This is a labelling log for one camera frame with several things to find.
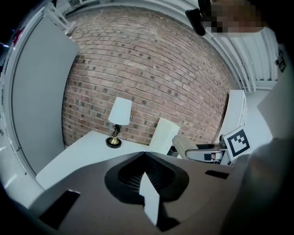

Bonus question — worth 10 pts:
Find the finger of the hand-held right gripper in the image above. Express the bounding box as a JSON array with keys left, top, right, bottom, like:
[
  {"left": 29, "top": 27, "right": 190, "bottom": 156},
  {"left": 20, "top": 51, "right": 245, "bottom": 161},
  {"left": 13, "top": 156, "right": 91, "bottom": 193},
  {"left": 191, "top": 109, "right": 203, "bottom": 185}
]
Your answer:
[{"left": 185, "top": 143, "right": 225, "bottom": 162}]

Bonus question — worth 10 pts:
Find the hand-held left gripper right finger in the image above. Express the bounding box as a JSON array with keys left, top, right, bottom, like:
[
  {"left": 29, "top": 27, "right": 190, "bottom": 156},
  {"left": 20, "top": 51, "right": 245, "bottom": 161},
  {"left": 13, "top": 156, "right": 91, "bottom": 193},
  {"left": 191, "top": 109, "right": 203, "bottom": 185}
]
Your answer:
[{"left": 144, "top": 151, "right": 241, "bottom": 235}]

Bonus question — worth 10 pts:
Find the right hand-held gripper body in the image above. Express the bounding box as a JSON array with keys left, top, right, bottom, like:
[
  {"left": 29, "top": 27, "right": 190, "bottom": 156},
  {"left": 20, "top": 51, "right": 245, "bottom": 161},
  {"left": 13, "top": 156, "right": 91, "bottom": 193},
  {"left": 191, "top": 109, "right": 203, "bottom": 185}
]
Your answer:
[{"left": 219, "top": 127, "right": 251, "bottom": 166}]

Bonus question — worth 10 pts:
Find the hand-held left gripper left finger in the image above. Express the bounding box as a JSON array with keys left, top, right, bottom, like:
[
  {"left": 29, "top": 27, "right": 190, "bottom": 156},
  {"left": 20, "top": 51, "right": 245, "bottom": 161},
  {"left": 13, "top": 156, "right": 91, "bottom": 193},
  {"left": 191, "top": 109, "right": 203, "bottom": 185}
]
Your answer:
[{"left": 28, "top": 151, "right": 159, "bottom": 235}]

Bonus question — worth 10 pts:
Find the black square pen holder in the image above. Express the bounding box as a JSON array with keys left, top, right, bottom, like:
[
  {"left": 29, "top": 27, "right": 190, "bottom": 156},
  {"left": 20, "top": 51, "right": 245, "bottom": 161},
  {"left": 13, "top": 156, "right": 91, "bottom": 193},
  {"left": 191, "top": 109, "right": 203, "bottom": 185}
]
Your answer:
[{"left": 167, "top": 146, "right": 179, "bottom": 159}]

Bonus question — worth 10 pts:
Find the cream upright binder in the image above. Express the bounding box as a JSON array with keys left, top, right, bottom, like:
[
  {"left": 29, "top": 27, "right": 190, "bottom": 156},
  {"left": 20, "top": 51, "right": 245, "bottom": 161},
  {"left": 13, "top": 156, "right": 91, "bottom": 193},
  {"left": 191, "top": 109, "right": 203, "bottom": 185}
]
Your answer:
[{"left": 149, "top": 117, "right": 181, "bottom": 155}]

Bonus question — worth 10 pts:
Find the person's white shirt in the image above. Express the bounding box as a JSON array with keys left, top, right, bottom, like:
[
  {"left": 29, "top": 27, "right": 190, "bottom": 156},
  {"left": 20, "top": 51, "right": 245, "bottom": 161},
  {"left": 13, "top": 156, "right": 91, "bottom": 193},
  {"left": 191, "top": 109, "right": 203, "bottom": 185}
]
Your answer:
[{"left": 221, "top": 27, "right": 294, "bottom": 235}]

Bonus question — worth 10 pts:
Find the white shade table lamp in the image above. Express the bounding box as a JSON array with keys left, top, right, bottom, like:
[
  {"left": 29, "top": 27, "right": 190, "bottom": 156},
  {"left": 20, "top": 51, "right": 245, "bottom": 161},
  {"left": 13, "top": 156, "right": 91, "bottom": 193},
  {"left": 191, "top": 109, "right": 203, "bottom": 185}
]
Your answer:
[{"left": 105, "top": 96, "right": 133, "bottom": 150}]

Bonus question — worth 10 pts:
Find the grey partition panel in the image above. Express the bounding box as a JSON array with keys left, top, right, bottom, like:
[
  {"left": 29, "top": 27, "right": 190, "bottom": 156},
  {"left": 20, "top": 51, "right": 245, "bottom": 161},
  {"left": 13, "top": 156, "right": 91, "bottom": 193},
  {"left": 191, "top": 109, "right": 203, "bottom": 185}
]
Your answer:
[{"left": 10, "top": 17, "right": 80, "bottom": 175}]

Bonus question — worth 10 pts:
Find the person's head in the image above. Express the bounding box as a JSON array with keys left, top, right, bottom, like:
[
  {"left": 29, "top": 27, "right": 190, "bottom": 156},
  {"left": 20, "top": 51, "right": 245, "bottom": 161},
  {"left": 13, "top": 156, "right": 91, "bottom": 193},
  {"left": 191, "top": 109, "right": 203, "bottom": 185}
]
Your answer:
[{"left": 201, "top": 0, "right": 265, "bottom": 39}]

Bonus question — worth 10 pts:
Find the white shelving rack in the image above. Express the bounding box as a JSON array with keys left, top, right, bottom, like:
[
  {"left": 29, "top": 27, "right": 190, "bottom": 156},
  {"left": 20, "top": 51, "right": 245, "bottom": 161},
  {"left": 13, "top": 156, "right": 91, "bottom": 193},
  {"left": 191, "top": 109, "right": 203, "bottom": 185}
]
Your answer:
[{"left": 43, "top": 5, "right": 77, "bottom": 35}]

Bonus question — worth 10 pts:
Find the black head camera mount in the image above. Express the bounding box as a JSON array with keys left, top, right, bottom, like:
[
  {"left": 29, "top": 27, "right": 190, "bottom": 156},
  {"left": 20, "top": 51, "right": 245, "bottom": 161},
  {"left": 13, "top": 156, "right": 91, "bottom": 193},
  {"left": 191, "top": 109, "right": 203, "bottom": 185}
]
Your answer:
[{"left": 185, "top": 7, "right": 206, "bottom": 37}]

